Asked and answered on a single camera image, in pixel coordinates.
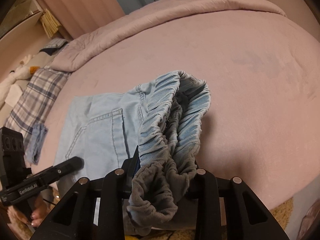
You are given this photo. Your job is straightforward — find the yellow tassel curtain tie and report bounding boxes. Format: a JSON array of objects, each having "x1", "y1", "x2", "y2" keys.
[{"x1": 40, "y1": 9, "x2": 62, "y2": 38}]

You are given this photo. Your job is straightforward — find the plaid pillow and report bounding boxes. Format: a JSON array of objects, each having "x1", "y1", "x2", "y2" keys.
[{"x1": 4, "y1": 68, "x2": 70, "y2": 148}]

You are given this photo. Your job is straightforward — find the folded blue jeans stack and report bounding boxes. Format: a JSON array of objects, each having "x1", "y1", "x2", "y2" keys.
[{"x1": 25, "y1": 123, "x2": 48, "y2": 165}]

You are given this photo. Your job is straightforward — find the white plush toy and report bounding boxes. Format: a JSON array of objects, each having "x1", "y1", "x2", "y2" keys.
[{"x1": 1, "y1": 55, "x2": 40, "y2": 107}]

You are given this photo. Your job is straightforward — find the pink curtain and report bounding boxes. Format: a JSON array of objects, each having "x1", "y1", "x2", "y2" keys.
[{"x1": 37, "y1": 0, "x2": 125, "y2": 38}]

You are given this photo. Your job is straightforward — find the brown fuzzy rug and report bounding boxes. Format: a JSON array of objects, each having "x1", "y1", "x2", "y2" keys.
[{"x1": 270, "y1": 197, "x2": 294, "y2": 234}]

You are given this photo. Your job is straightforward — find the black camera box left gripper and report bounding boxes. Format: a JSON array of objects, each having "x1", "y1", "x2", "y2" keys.
[{"x1": 1, "y1": 127, "x2": 31, "y2": 189}]

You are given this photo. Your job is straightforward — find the pink bed sheet mattress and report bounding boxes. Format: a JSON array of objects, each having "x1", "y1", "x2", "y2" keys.
[{"x1": 32, "y1": 8, "x2": 320, "y2": 212}]

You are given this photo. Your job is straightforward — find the light blue strawberry pants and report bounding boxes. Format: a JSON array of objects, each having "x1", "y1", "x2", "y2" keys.
[{"x1": 55, "y1": 70, "x2": 210, "y2": 236}]

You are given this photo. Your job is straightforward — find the person's left hand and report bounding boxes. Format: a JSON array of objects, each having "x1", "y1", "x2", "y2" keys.
[{"x1": 9, "y1": 194, "x2": 50, "y2": 228}]

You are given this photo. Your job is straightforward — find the pink folded quilt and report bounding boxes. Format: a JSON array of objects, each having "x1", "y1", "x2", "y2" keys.
[{"x1": 51, "y1": 0, "x2": 285, "y2": 72}]

